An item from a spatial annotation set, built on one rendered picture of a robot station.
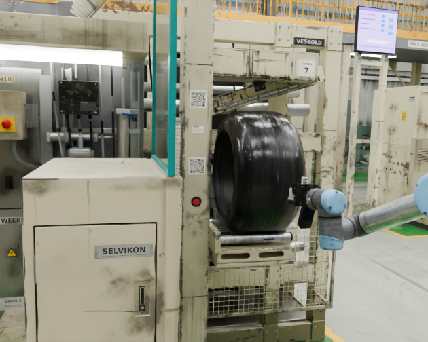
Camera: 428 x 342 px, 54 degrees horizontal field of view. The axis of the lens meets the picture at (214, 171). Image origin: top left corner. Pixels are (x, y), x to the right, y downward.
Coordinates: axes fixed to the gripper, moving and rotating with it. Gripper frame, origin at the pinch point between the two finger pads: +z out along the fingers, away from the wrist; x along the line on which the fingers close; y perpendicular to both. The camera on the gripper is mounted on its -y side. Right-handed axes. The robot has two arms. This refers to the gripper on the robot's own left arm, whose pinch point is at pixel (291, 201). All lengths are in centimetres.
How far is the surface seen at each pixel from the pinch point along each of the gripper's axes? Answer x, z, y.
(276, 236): -3.2, 23.8, -17.6
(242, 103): 1, 63, 48
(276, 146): 2.6, 9.4, 21.8
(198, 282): 31, 34, -39
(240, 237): 13.6, 23.9, -17.3
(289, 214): -4.7, 13.4, -6.6
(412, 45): -493, 551, 254
